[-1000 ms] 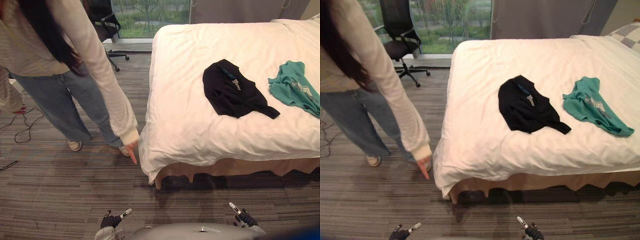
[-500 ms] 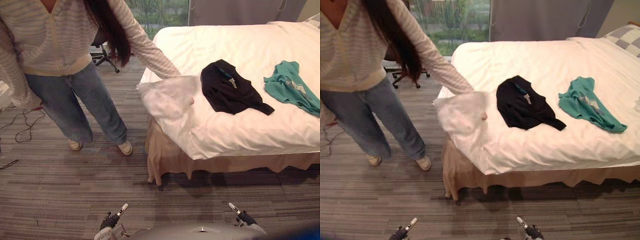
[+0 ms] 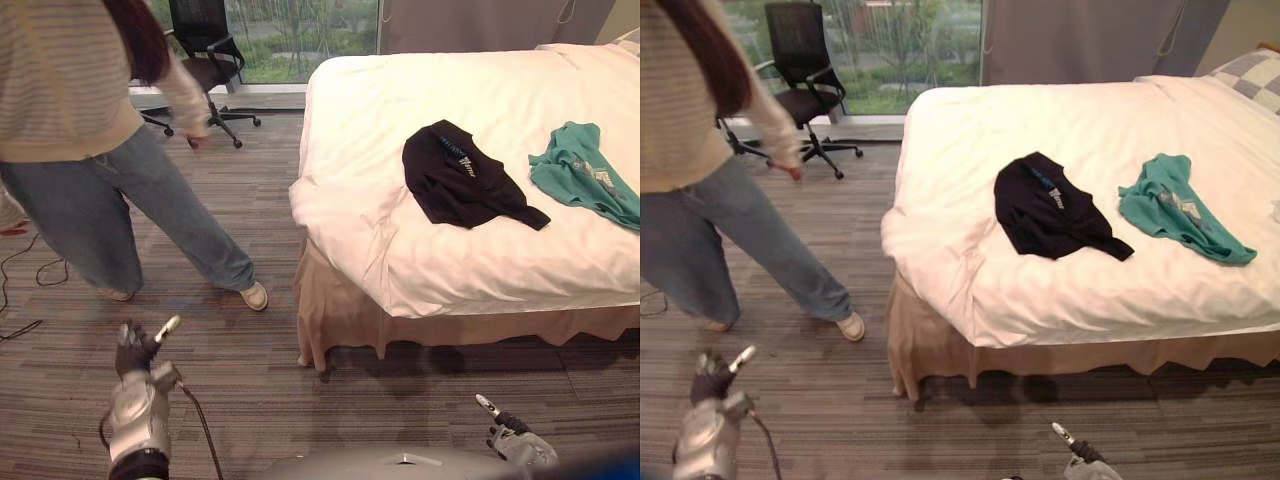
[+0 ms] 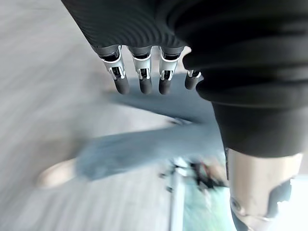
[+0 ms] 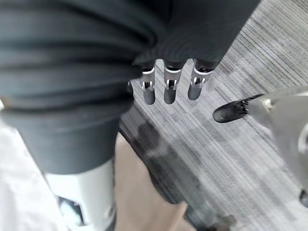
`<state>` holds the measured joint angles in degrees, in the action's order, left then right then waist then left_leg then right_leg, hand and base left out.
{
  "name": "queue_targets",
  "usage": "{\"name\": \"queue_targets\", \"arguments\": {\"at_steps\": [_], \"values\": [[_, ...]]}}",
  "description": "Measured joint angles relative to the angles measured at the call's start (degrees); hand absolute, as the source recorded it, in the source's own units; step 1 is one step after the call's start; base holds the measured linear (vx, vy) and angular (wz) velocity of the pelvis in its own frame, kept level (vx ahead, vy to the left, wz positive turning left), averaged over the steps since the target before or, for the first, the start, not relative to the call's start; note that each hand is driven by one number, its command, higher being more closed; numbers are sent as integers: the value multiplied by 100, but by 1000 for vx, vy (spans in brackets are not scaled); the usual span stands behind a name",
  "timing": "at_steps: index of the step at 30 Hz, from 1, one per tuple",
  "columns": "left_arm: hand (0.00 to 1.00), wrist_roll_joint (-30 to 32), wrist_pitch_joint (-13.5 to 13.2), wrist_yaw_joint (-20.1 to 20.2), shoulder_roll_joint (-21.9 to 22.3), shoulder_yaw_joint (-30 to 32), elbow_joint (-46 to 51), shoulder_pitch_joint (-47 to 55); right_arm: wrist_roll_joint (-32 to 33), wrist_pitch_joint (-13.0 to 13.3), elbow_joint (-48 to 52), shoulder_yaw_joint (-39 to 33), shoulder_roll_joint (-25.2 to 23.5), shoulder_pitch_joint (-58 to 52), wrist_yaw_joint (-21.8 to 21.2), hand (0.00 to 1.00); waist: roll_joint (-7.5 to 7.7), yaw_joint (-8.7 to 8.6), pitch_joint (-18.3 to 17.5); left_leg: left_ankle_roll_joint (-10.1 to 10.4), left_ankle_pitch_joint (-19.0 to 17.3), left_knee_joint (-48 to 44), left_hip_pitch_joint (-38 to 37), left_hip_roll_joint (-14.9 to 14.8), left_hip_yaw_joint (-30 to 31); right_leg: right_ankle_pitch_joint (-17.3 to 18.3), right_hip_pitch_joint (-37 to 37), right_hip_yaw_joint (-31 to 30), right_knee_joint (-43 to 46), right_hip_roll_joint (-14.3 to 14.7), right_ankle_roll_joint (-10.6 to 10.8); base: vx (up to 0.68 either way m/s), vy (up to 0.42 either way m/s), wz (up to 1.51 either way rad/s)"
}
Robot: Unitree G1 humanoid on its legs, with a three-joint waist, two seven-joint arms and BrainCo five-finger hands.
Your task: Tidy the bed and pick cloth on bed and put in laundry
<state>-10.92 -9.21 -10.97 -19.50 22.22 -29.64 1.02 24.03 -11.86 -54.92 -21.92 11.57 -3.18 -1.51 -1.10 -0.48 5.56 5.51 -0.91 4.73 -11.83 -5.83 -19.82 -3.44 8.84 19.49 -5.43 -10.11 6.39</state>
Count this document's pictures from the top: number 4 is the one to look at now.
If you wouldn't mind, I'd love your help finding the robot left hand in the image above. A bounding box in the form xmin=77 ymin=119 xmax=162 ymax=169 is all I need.
xmin=61 ymin=0 xmax=308 ymax=231

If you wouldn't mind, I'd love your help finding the person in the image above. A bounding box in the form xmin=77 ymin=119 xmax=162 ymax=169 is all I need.
xmin=36 ymin=92 xmax=227 ymax=189

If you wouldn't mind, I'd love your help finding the silver metal pole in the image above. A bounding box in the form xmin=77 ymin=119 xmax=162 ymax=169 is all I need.
xmin=166 ymin=157 xmax=186 ymax=231

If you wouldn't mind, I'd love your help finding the black cable tangle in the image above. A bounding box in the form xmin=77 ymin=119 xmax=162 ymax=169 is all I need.
xmin=189 ymin=161 xmax=229 ymax=192

